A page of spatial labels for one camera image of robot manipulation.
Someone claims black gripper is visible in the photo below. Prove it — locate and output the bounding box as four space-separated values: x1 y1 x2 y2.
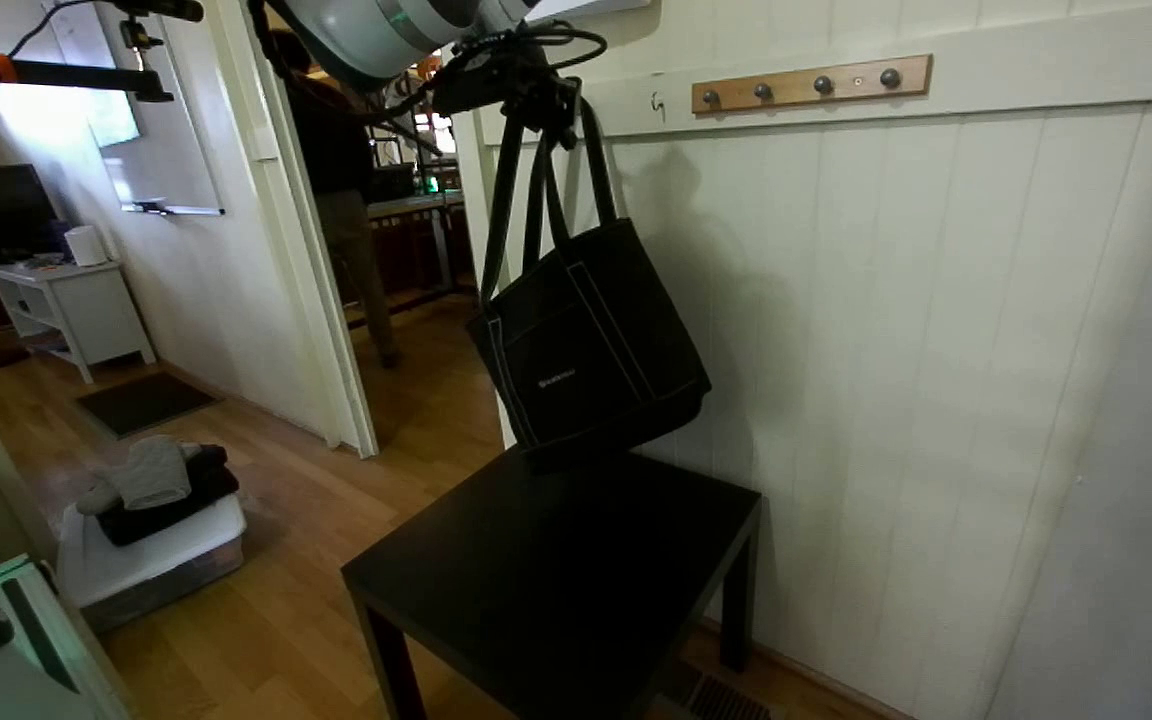
429 33 591 142

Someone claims black tote bag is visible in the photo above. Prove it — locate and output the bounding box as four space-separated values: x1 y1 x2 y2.
468 91 715 457

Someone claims wooden peg rack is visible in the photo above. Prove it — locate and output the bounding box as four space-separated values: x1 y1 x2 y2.
688 53 937 122

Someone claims person in dark shirt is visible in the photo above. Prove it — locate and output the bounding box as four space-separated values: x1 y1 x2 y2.
268 27 407 376

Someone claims black square side table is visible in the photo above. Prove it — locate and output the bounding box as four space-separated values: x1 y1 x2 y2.
339 438 764 720

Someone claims small white box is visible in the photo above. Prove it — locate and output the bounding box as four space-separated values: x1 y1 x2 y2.
60 219 117 273

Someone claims dark doormat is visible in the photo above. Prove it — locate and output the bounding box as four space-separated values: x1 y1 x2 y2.
71 370 222 439

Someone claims black mounting bar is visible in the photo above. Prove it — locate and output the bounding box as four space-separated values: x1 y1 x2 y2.
0 48 175 103

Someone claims small white cabinet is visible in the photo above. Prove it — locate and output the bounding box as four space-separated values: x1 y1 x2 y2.
0 255 162 388

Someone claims black folded cloth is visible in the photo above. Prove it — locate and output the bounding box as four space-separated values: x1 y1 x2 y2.
91 439 243 554

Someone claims grey folded cloth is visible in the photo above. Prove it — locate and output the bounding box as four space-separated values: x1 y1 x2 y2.
76 438 199 517

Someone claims white storage box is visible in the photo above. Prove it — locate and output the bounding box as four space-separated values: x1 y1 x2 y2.
50 491 253 635

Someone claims white board on wall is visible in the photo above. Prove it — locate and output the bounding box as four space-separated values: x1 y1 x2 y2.
100 133 230 219

